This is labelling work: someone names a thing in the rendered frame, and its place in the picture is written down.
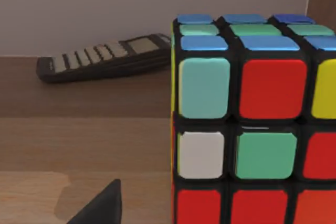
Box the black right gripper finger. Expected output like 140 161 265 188
67 178 123 224

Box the black calculator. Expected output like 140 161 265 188
36 33 174 84

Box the multicoloured puzzle cube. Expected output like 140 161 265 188
170 14 336 224

